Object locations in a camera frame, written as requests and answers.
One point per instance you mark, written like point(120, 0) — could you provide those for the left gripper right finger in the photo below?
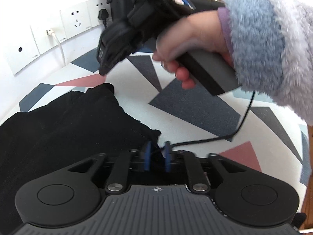
point(188, 165)

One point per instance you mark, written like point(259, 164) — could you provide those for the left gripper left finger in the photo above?
point(117, 181)

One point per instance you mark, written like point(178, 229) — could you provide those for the black garment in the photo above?
point(69, 129)

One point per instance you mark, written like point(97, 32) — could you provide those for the fluffy grey sleeve forearm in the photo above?
point(270, 42)

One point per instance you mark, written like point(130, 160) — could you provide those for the person's right hand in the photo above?
point(200, 30)

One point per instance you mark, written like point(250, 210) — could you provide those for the black plug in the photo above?
point(103, 15)

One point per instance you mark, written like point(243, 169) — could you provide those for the black dark cabinet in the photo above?
point(207, 5)

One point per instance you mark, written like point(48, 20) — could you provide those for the geometric pattern tablecloth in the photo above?
point(142, 88)

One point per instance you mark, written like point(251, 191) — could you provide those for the white wall socket panel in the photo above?
point(21, 44)

